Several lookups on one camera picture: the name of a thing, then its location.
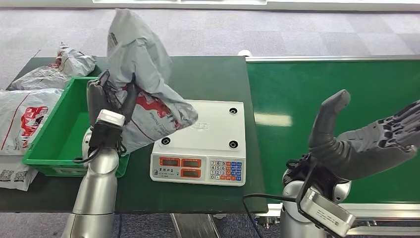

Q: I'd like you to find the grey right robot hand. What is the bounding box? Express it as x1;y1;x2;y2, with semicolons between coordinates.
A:
308;89;420;181

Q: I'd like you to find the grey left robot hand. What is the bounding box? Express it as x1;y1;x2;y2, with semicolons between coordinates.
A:
86;69;139;127

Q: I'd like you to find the grey package with red print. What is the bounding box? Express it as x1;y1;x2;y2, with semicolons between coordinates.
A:
106;8;199;155

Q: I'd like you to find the crumpled grey package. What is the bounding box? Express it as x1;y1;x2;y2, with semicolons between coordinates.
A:
9;42;98;91

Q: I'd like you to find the flat grey package red print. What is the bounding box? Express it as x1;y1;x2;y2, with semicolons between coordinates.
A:
0;88;63;157

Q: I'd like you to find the green conveyor belt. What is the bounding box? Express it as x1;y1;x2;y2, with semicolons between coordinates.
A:
246;60;420;204

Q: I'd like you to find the white package with QR codes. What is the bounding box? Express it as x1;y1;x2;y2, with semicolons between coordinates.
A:
0;154;39;192

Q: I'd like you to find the green plastic bin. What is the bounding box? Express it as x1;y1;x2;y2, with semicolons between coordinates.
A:
22;76;130;178

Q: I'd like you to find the white electronic scale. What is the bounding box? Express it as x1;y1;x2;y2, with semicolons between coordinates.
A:
150;99;247;187

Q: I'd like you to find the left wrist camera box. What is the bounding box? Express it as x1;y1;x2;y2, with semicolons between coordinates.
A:
88;109;126;150

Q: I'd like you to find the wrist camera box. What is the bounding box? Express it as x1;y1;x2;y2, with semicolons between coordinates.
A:
296;187;357;238
88;109;126;150

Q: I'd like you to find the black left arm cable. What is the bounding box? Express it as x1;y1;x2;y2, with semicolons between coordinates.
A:
72;144;127;164

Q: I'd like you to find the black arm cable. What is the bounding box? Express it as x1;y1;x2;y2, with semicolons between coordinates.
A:
242;193;298;238
72;144;127;164

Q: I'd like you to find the silver conveyor frame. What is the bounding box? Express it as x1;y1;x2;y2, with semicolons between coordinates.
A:
245;54;420;237

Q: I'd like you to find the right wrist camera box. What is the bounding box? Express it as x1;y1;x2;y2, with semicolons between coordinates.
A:
296;187;357;238

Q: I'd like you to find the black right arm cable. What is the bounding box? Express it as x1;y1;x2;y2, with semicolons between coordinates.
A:
242;193;298;238

